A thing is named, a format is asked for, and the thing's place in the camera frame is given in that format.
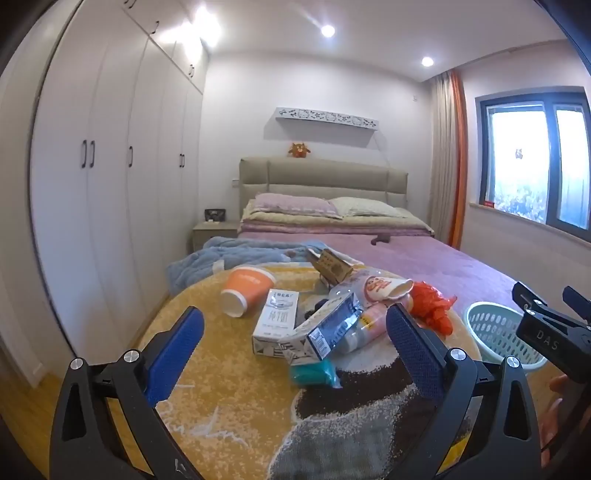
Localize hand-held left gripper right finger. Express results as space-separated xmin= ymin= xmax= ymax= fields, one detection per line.
xmin=385 ymin=302 xmax=543 ymax=480

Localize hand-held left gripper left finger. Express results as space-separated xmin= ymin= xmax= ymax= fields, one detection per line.
xmin=48 ymin=305 xmax=206 ymax=480

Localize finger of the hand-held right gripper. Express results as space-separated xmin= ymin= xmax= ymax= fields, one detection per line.
xmin=561 ymin=286 xmax=591 ymax=319
xmin=512 ymin=281 xmax=591 ymax=381

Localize pink plastic bottle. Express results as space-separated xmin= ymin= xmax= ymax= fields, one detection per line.
xmin=342 ymin=305 xmax=393 ymax=354

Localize light green plastic basket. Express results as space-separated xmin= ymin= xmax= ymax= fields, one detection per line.
xmin=464 ymin=301 xmax=548 ymax=370

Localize orange paper cup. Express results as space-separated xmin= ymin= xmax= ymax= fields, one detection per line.
xmin=219 ymin=264 xmax=277 ymax=318

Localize teal packet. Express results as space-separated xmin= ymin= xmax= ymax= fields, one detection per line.
xmin=288 ymin=359 xmax=340 ymax=387

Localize person's right hand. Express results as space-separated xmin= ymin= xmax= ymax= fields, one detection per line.
xmin=539 ymin=375 xmax=578 ymax=467

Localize red plastic bag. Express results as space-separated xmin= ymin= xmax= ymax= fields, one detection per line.
xmin=409 ymin=282 xmax=455 ymax=335

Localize yellow panda printed blanket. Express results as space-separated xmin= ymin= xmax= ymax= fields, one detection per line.
xmin=111 ymin=261 xmax=555 ymax=480

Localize blue foil snack packet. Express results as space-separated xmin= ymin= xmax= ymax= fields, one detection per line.
xmin=281 ymin=293 xmax=363 ymax=361

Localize pink bed sheet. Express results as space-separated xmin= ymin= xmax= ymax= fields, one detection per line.
xmin=238 ymin=231 xmax=546 ymax=315

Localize white carton box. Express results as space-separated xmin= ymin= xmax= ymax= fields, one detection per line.
xmin=252 ymin=289 xmax=299 ymax=358

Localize blue fleece blanket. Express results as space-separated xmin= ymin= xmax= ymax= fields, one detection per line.
xmin=166 ymin=237 xmax=324 ymax=294

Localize brown cardboard box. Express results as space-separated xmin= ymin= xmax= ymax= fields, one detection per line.
xmin=307 ymin=248 xmax=354 ymax=284

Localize beige nightstand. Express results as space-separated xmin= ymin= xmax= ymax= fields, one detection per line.
xmin=192 ymin=220 xmax=241 ymax=254

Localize dark framed window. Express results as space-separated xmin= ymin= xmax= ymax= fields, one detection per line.
xmin=478 ymin=88 xmax=591 ymax=238

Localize cream pillow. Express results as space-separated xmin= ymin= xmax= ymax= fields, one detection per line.
xmin=330 ymin=197 xmax=409 ymax=219

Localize white wardrobe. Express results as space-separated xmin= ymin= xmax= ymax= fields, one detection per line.
xmin=30 ymin=0 xmax=208 ymax=388

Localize orange curtain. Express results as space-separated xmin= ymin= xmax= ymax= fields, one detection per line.
xmin=450 ymin=69 xmax=468 ymax=250

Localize pink pillow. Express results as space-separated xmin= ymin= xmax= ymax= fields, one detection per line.
xmin=253 ymin=193 xmax=342 ymax=219

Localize beige curtain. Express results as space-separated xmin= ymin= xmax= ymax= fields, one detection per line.
xmin=429 ymin=71 xmax=462 ymax=245

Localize beige bed headboard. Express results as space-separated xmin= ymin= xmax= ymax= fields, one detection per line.
xmin=239 ymin=157 xmax=409 ymax=222

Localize white wall shelf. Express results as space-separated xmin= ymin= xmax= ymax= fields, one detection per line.
xmin=276 ymin=107 xmax=380 ymax=134

